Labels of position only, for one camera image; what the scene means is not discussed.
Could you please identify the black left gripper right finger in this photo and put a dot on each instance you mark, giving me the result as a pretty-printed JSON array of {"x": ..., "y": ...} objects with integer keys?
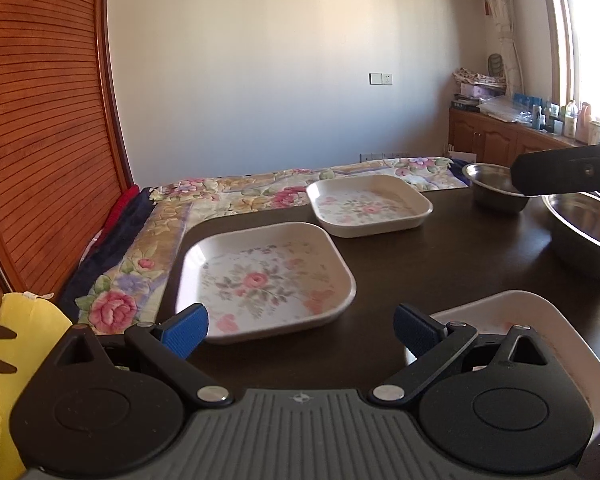
[{"x": 437, "y": 349}]

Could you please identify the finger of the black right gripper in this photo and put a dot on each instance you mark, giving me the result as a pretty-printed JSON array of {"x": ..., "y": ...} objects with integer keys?
[{"x": 568, "y": 170}]

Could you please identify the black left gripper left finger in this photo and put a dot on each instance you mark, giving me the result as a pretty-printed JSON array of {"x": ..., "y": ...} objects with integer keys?
[{"x": 161, "y": 351}]

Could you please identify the large steel bowl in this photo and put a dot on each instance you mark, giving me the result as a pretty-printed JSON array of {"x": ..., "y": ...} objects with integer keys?
[{"x": 575, "y": 230}]

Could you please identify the small steel bowl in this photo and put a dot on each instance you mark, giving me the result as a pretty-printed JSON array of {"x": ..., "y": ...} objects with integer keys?
[{"x": 492, "y": 188}]

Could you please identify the clutter of bottles on counter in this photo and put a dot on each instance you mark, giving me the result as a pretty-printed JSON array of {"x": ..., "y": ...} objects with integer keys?
[{"x": 569, "y": 121}]

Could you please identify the floral bedspread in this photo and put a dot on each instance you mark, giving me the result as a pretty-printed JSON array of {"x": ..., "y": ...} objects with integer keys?
[{"x": 131, "y": 290}]

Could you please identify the floral tray left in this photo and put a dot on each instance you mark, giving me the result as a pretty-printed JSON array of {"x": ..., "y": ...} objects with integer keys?
[{"x": 265, "y": 281}]

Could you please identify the wooden cabinet row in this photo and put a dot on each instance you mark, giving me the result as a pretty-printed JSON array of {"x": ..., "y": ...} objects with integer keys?
[{"x": 475, "y": 137}]

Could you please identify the dark blue blanket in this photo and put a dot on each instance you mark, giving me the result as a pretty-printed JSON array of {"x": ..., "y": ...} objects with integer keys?
[{"x": 107, "y": 255}]

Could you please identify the yellow plush toy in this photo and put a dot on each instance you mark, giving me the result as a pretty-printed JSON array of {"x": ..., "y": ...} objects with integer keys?
[{"x": 30, "y": 326}]

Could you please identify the stack of boxes on cabinet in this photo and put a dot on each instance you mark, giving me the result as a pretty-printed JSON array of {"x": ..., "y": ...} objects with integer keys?
[{"x": 474, "y": 88}]

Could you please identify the red cloth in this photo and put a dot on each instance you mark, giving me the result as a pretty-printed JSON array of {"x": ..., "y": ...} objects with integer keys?
[{"x": 113, "y": 217}]

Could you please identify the small floral tray far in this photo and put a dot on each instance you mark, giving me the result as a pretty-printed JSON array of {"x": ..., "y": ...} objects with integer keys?
[{"x": 367, "y": 205}]

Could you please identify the patterned curtain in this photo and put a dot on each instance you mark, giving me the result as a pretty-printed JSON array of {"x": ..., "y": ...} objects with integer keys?
[{"x": 504, "y": 19}]

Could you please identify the wooden louvered wardrobe door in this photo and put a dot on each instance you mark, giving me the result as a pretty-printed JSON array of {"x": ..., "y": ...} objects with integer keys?
[{"x": 62, "y": 158}]

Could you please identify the white wall switch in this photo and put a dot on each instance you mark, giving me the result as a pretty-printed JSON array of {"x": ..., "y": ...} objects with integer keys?
[{"x": 380, "y": 79}]

